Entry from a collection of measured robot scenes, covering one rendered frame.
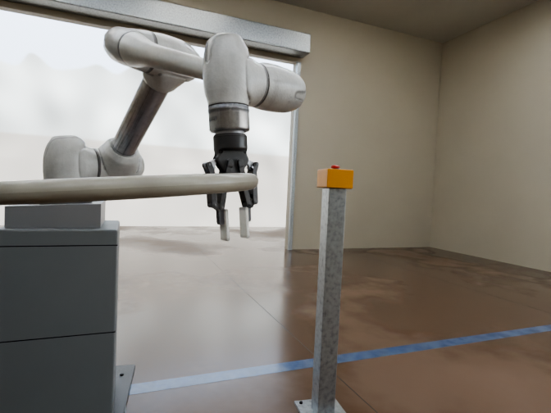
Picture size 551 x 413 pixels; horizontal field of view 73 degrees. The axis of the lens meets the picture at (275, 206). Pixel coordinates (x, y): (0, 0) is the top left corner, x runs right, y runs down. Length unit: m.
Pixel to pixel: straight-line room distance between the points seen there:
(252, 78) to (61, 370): 1.30
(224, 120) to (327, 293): 1.02
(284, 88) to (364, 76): 6.26
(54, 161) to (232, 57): 1.03
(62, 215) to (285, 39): 5.08
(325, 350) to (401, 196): 5.92
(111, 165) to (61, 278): 0.48
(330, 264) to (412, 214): 6.10
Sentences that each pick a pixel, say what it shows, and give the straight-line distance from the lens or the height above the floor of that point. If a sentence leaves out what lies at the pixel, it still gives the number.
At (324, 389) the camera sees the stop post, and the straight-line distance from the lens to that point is 1.79.
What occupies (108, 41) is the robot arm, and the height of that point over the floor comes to 1.40.
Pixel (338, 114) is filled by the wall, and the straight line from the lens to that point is 6.71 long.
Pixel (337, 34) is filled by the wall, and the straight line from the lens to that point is 7.06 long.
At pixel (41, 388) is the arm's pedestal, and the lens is 1.74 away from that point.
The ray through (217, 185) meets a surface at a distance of 0.54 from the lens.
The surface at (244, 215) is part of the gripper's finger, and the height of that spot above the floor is 0.92.
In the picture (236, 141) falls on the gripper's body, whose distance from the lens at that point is 0.80.
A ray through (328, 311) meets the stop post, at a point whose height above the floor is 0.47.
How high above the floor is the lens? 0.98
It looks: 2 degrees down
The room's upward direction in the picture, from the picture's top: 3 degrees clockwise
